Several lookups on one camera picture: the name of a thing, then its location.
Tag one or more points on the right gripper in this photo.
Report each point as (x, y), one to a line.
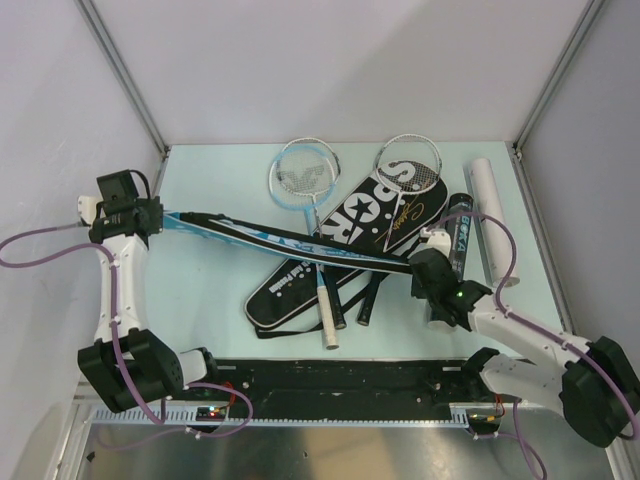
(415, 290)

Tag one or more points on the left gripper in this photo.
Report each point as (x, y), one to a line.
(157, 212)

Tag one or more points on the black shuttlecock tube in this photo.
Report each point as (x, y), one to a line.
(459, 230)

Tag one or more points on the blue racket bag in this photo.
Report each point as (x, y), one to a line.
(284, 243)

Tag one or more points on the blue racket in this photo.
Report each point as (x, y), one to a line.
(301, 177)

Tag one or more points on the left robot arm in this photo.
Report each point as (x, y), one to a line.
(127, 364)

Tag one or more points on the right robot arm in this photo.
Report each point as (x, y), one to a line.
(591, 384)

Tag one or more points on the white racket right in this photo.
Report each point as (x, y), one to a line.
(406, 166)

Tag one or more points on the white racket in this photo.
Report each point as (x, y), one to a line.
(329, 153)
(406, 166)

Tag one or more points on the black racket bag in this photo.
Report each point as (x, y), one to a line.
(369, 218)

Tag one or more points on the white racket left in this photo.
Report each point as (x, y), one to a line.
(329, 153)

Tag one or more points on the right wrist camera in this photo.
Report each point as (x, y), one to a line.
(436, 238)

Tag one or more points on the aluminium rail right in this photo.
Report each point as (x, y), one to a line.
(542, 291)

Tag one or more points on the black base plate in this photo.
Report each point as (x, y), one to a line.
(354, 389)

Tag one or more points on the white cable duct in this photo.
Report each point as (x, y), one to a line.
(200, 417)

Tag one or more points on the aluminium frame post left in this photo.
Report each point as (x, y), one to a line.
(105, 42)

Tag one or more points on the aluminium frame post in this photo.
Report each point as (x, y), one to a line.
(561, 68)
(105, 42)

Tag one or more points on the aluminium frame post right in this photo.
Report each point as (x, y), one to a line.
(561, 68)

